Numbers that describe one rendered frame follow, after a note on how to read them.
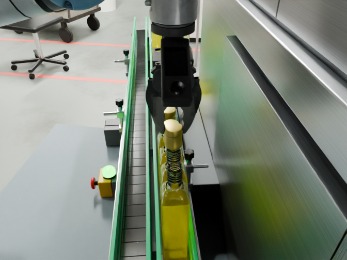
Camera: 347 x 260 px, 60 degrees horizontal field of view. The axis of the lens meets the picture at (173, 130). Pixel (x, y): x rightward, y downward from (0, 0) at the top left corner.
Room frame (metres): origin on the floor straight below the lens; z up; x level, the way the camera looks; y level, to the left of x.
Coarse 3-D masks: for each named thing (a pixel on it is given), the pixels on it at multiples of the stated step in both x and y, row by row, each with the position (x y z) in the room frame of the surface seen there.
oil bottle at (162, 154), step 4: (164, 148) 0.53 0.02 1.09; (160, 152) 0.53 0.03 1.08; (164, 152) 0.52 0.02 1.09; (160, 156) 0.51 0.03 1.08; (164, 156) 0.51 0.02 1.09; (160, 160) 0.50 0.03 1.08; (164, 160) 0.50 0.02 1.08; (160, 164) 0.50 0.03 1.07; (160, 168) 0.50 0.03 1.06; (160, 172) 0.50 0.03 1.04; (160, 176) 0.50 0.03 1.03; (160, 180) 0.50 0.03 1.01; (160, 184) 0.53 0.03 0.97
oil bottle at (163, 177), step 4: (164, 164) 0.48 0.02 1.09; (184, 164) 0.49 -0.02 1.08; (164, 168) 0.46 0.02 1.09; (184, 168) 0.47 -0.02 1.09; (164, 172) 0.45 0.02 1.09; (184, 172) 0.46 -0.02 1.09; (164, 176) 0.45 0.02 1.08; (184, 176) 0.45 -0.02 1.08; (164, 180) 0.44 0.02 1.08; (184, 180) 0.44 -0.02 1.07
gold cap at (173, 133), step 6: (168, 126) 0.47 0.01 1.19; (174, 126) 0.47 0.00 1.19; (180, 126) 0.47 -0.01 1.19; (168, 132) 0.46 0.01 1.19; (174, 132) 0.45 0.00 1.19; (180, 132) 0.46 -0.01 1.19; (168, 138) 0.46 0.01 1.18; (174, 138) 0.45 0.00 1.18; (180, 138) 0.46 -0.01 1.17; (168, 144) 0.46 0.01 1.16; (174, 144) 0.45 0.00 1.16; (180, 144) 0.46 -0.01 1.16
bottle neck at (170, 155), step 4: (180, 148) 0.47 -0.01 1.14; (168, 152) 0.46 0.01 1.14; (172, 152) 0.46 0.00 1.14; (176, 152) 0.46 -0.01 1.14; (180, 152) 0.46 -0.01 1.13; (168, 156) 0.46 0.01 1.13; (172, 156) 0.46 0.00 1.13; (176, 156) 0.46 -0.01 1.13; (180, 156) 0.46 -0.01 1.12; (168, 160) 0.46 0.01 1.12; (172, 160) 0.46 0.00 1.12; (176, 160) 0.46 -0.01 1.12; (180, 160) 0.47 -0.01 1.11; (168, 164) 0.46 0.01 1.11
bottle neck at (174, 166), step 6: (174, 162) 0.42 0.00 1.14; (168, 168) 0.41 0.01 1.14; (174, 168) 0.42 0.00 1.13; (180, 168) 0.41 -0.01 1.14; (168, 174) 0.40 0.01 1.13; (174, 174) 0.40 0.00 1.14; (180, 174) 0.40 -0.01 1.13; (168, 180) 0.40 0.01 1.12; (174, 180) 0.40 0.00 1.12; (180, 180) 0.40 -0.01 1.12; (168, 186) 0.40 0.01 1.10; (174, 186) 0.40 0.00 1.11; (180, 186) 0.40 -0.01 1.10
